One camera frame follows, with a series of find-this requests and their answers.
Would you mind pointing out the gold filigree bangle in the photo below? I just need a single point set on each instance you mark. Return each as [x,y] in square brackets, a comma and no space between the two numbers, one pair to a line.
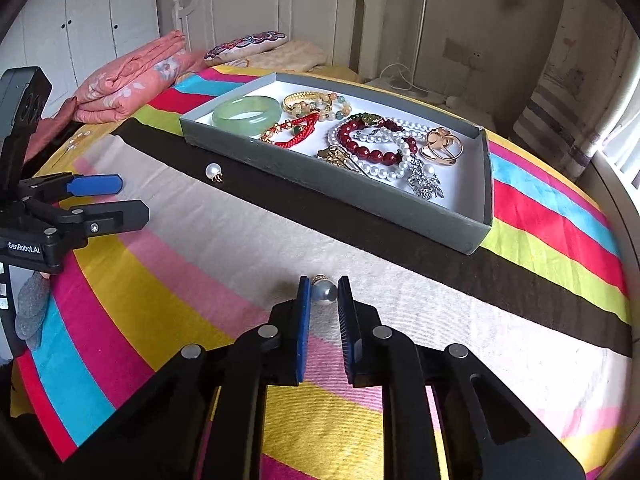
[303,103]

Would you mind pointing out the wall power socket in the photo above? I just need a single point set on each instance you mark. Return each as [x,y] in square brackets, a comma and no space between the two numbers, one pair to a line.
[462,54]

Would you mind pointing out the left hand grey glove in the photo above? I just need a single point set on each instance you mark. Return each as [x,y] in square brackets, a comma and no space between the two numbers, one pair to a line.
[31,309]

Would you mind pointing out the striped colourful bed sheet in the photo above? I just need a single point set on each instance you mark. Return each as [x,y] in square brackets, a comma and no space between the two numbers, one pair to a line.
[543,302]

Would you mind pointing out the striped printed curtain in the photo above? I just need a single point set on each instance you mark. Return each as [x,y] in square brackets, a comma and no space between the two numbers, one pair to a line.
[586,87]

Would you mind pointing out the silver flower brooch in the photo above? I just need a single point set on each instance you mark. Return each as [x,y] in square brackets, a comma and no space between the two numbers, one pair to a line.
[423,181]

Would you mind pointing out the white window sill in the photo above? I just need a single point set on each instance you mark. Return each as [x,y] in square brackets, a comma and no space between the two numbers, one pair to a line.
[602,182]

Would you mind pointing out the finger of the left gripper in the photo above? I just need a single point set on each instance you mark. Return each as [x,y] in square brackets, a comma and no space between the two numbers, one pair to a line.
[105,218]
[90,185]

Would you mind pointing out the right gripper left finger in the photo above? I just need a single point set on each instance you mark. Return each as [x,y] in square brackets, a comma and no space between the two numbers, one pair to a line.
[302,323]

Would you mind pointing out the grey cardboard tray box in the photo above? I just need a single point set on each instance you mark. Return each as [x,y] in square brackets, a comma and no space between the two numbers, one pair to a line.
[400,159]

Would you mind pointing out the gold flower cuff bangle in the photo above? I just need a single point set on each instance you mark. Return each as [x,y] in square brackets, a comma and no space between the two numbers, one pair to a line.
[442,147]

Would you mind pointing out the folded pink floral quilt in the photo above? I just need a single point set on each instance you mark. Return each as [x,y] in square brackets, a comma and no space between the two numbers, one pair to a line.
[118,89]

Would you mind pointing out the white wooden headboard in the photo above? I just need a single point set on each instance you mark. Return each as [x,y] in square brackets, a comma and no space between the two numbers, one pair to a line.
[348,31]

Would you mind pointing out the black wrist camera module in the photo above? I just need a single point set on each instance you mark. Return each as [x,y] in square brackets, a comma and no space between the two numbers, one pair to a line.
[24,93]

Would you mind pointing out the embroidered patterned pillow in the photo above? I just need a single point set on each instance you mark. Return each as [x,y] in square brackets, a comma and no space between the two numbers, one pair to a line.
[245,46]

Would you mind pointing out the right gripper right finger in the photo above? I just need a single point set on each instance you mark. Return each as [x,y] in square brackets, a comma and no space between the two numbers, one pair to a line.
[350,329]

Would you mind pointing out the thin white floor lamp pole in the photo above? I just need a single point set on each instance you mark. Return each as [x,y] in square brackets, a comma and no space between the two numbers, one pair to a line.
[418,46]

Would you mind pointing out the yellow textured pillow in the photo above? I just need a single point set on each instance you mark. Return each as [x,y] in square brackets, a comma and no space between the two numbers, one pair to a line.
[294,56]

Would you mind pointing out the white bedside table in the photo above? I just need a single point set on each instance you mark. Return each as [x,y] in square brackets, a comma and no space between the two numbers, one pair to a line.
[453,104]

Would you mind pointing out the gold chain charm piece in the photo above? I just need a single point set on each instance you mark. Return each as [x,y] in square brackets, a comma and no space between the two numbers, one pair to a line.
[336,155]

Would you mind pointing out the green jade bangle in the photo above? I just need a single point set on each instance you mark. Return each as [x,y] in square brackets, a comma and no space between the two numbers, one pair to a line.
[246,116]

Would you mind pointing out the large pearl earring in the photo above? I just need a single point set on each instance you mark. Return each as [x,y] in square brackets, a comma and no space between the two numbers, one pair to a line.
[213,172]

